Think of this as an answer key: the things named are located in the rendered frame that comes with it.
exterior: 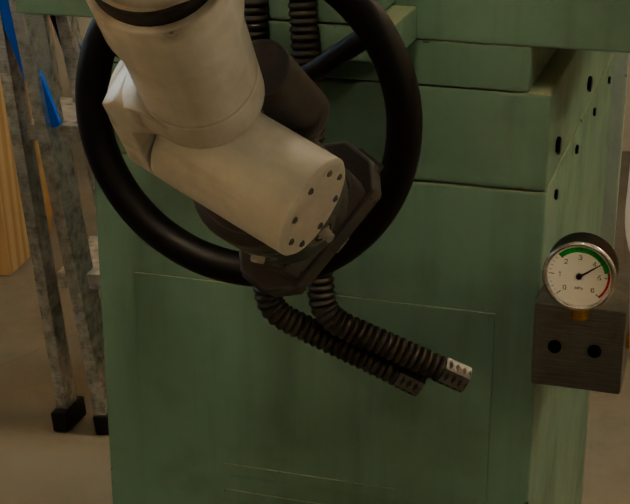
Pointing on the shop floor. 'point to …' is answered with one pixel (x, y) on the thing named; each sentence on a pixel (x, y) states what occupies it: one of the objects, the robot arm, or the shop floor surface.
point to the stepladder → (55, 111)
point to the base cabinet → (154, 305)
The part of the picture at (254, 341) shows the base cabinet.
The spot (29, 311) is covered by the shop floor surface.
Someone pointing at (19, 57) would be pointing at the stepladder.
